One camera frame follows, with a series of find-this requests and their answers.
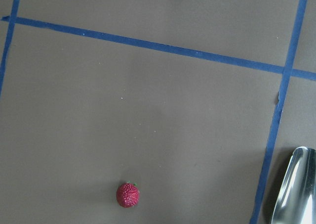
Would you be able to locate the red strawberry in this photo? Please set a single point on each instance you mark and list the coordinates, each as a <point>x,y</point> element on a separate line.
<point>127,195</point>

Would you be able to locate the metal ice scoop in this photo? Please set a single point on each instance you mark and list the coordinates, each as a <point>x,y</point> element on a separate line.
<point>296,201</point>

